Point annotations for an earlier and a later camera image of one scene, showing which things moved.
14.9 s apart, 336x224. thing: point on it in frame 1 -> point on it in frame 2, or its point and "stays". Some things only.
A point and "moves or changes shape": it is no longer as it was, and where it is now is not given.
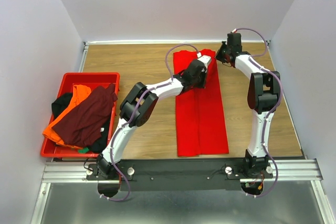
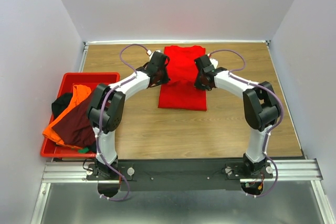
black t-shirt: x=59 y=103 stays
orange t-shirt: x=80 y=92 stays
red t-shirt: x=201 y=129 moves or changes shape
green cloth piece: x=83 y=151 stays
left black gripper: x=203 y=82 -> x=166 y=78
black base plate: x=180 y=175 stays
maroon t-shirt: x=83 y=125 stays
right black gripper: x=223 y=45 -> x=198 y=85
